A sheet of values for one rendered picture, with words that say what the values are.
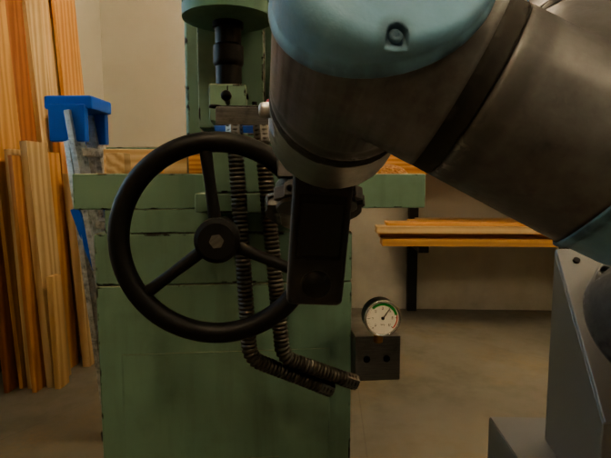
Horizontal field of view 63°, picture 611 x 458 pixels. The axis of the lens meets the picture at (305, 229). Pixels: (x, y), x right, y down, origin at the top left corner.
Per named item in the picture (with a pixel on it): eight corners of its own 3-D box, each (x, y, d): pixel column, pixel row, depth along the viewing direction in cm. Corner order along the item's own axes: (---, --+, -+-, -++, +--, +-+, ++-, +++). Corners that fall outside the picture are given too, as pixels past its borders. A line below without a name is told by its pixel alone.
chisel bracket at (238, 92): (209, 129, 94) (208, 83, 93) (215, 134, 108) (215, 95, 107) (248, 129, 95) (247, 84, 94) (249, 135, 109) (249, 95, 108)
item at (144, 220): (105, 233, 83) (104, 209, 83) (135, 222, 104) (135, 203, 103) (341, 231, 87) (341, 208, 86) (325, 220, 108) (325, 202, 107)
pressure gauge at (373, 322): (364, 348, 83) (365, 300, 82) (359, 341, 86) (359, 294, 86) (400, 347, 83) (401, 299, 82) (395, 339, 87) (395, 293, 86)
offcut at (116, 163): (113, 174, 88) (112, 154, 87) (131, 174, 88) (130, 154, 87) (105, 174, 85) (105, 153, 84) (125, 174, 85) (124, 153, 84)
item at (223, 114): (214, 133, 75) (213, 95, 74) (219, 138, 86) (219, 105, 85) (300, 134, 76) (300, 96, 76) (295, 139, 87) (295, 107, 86)
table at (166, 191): (47, 214, 73) (45, 173, 72) (108, 203, 103) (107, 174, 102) (447, 211, 79) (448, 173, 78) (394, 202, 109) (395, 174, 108)
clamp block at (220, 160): (205, 193, 75) (204, 132, 74) (213, 190, 88) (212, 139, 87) (303, 193, 76) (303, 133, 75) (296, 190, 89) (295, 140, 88)
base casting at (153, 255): (93, 286, 84) (90, 233, 83) (159, 242, 141) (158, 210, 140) (354, 281, 88) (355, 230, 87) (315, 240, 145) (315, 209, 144)
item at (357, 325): (355, 382, 86) (355, 337, 85) (343, 356, 98) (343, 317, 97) (402, 380, 87) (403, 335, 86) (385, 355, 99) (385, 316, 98)
